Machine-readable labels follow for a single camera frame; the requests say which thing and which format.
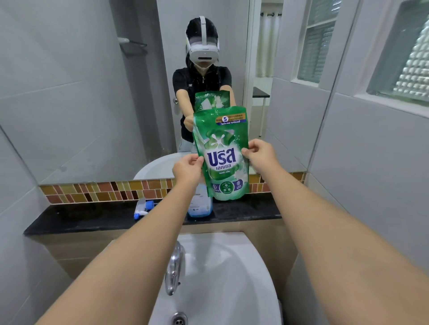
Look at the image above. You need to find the brown mosaic tile strip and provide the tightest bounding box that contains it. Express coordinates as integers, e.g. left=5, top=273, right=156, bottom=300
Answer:
left=39, top=171, right=306, bottom=205

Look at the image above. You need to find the black stone ledge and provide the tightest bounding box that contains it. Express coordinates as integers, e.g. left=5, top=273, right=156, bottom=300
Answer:
left=23, top=192, right=282, bottom=237

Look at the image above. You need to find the person's right forearm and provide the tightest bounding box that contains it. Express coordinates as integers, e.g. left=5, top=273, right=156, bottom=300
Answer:
left=265, top=164, right=429, bottom=325

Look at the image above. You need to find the white ceramic sink basin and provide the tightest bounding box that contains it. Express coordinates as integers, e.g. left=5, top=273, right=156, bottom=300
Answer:
left=147, top=231, right=282, bottom=325

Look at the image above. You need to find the chrome faucet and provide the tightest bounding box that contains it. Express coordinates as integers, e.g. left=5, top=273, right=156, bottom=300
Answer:
left=164, top=242, right=186, bottom=296

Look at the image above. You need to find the person's right hand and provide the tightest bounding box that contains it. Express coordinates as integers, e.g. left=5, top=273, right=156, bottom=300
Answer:
left=241, top=139, right=286, bottom=183

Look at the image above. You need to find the green detergent refill pouch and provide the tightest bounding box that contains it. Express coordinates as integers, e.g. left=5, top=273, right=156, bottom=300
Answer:
left=193, top=106, right=250, bottom=201

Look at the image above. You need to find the wall mirror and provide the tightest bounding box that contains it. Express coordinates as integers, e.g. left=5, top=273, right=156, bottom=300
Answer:
left=0, top=0, right=361, bottom=186

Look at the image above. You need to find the person's left forearm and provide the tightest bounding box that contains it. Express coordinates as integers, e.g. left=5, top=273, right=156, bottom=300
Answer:
left=35, top=180, right=198, bottom=325

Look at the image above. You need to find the clear hand soap bottle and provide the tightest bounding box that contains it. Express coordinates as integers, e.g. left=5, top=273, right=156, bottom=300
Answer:
left=187, top=182, right=214, bottom=218

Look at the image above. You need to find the person's left hand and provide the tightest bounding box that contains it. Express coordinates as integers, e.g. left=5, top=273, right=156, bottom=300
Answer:
left=172, top=153, right=204, bottom=188

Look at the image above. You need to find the glass block window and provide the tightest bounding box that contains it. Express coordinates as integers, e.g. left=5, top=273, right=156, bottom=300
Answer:
left=355, top=0, right=429, bottom=118

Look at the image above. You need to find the white blue spray trigger head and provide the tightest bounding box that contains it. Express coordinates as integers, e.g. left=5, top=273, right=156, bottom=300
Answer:
left=133, top=197, right=156, bottom=221

